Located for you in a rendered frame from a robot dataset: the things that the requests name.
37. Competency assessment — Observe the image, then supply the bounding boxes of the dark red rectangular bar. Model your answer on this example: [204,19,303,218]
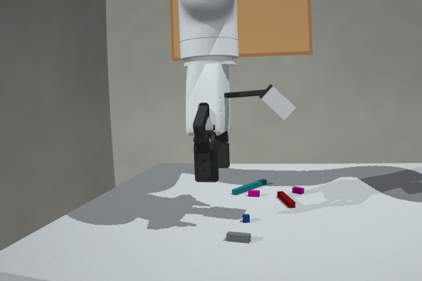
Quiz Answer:
[277,191,295,208]

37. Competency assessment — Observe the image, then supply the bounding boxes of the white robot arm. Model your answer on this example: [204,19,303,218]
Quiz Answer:
[179,0,296,120]

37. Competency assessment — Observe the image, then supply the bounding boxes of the small magenta block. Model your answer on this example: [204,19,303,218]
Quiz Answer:
[292,187,304,194]
[248,190,260,197]

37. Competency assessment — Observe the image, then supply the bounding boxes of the small blue cube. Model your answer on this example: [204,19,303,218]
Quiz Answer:
[243,214,250,223]

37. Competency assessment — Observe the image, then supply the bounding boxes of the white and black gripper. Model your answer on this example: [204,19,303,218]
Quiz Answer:
[184,60,236,182]

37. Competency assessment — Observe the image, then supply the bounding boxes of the turquoise rod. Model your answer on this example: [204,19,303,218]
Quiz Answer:
[232,179,267,195]

